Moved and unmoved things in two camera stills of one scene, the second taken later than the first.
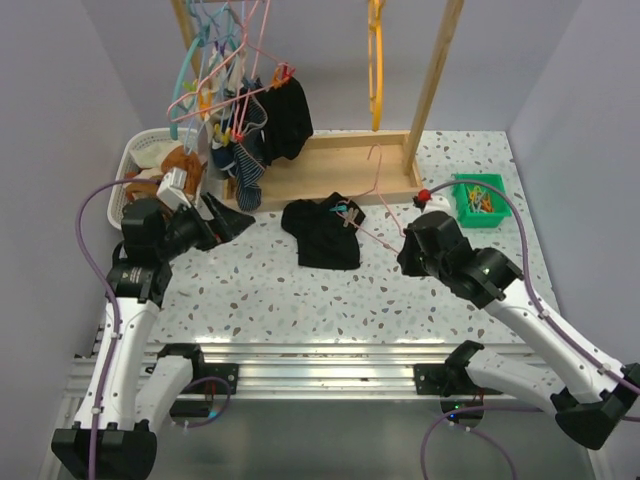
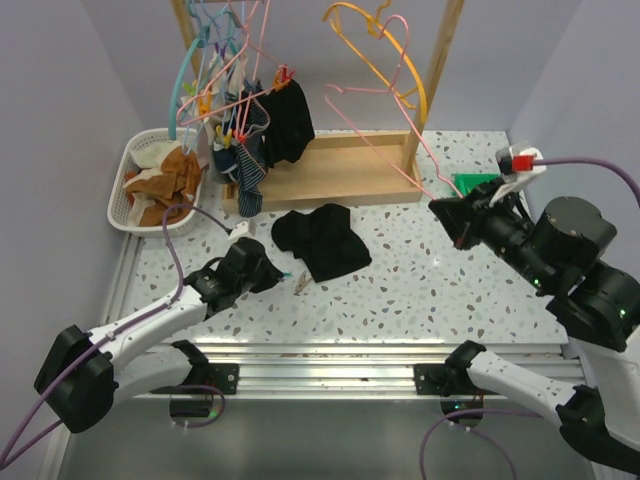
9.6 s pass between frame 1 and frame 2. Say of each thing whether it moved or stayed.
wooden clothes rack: stayed
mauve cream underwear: stayed
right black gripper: moved
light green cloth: stayed
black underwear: moved
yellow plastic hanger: moved
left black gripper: moved
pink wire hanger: moved
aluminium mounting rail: stayed
